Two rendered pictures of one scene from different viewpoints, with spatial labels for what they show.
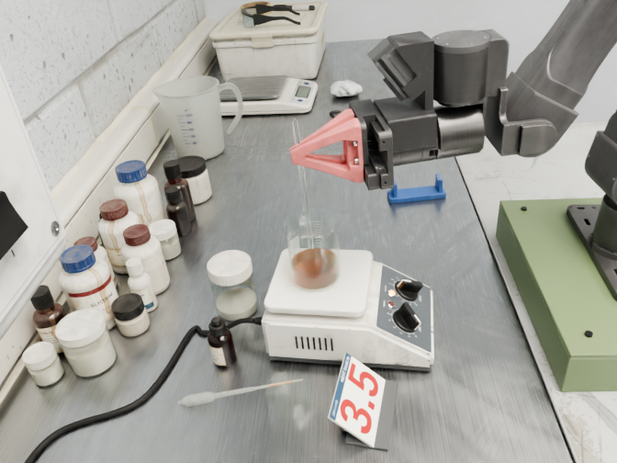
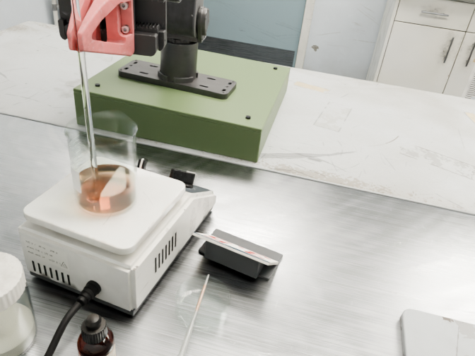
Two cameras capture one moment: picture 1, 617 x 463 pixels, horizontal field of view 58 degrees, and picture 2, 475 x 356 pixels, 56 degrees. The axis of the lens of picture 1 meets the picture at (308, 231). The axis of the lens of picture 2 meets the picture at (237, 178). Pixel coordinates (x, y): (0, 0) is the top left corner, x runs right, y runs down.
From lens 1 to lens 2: 0.52 m
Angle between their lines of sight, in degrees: 69
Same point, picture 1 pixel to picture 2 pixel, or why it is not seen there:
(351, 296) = (159, 184)
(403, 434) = (268, 243)
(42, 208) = not seen: outside the picture
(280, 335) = (145, 270)
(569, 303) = (216, 111)
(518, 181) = (16, 88)
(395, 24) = not seen: outside the picture
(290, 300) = (134, 226)
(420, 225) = (13, 151)
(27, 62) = not seen: outside the picture
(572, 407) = (270, 163)
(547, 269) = (177, 105)
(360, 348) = (189, 224)
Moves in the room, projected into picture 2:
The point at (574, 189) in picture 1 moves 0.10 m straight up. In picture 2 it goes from (61, 77) to (54, 27)
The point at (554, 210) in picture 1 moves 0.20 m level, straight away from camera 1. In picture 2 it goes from (112, 78) to (42, 47)
